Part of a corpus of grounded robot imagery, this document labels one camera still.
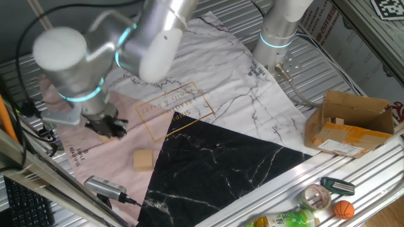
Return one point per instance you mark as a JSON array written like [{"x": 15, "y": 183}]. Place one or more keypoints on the orange pole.
[{"x": 6, "y": 119}]

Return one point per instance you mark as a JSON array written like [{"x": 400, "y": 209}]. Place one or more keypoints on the green tea bottle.
[{"x": 284, "y": 219}]

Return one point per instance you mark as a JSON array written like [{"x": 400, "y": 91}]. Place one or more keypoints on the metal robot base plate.
[{"x": 292, "y": 64}]

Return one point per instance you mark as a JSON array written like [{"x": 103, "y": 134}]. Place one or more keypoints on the clear tape roll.
[{"x": 307, "y": 198}]

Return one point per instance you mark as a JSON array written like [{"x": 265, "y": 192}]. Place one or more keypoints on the grey printed board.
[{"x": 347, "y": 53}]

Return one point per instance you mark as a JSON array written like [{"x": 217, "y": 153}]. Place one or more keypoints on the black camera stand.
[{"x": 104, "y": 200}]

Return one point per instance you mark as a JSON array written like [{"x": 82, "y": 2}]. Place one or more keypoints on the black white marker tag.
[{"x": 388, "y": 9}]

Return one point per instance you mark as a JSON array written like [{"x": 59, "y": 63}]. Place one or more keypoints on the grey frame beam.
[{"x": 369, "y": 34}]

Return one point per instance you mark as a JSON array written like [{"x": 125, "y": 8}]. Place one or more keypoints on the black keyboard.
[{"x": 26, "y": 206}]

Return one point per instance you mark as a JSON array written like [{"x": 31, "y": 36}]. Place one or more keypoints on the green hex key set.
[{"x": 337, "y": 186}]

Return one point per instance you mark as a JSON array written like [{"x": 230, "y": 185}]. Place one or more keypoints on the brown cardboard box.
[{"x": 348, "y": 132}]

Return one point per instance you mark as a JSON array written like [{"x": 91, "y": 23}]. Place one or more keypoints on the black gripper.
[{"x": 101, "y": 121}]

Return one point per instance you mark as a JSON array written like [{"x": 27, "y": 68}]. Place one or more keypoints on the red paper ornament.
[{"x": 399, "y": 112}]

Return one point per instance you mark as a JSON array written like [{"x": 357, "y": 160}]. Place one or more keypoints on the silver ribbed camera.
[{"x": 105, "y": 187}]

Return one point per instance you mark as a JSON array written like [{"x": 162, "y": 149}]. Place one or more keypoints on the small wooden piece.
[
  {"x": 327, "y": 120},
  {"x": 338, "y": 120}
]

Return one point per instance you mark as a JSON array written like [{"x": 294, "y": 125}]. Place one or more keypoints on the marble pattern table cloth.
[{"x": 221, "y": 94}]

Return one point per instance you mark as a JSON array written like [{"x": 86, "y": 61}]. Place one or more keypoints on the small orange basketball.
[{"x": 344, "y": 209}]

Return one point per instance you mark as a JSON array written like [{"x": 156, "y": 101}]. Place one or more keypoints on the aluminium frame beam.
[{"x": 47, "y": 178}]

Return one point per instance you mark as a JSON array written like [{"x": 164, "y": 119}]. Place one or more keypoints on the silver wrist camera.
[{"x": 60, "y": 117}]

